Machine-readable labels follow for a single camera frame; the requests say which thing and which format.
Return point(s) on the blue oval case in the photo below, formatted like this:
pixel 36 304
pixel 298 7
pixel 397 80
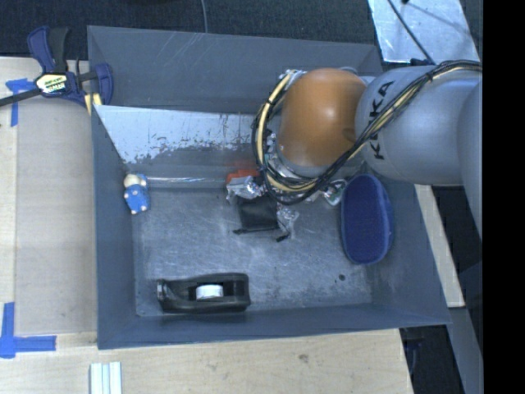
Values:
pixel 365 220

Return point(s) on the black tape dispenser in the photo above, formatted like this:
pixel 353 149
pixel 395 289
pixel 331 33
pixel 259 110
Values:
pixel 180 298

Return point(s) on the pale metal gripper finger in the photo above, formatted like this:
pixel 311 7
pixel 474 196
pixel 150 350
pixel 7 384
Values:
pixel 288 218
pixel 242 187

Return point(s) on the grey metal bin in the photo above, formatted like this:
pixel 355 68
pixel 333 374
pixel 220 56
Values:
pixel 213 257

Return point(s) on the blue and white toy figure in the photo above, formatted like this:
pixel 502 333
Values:
pixel 136 197

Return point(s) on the red block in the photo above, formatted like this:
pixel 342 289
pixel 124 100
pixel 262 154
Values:
pixel 242 175

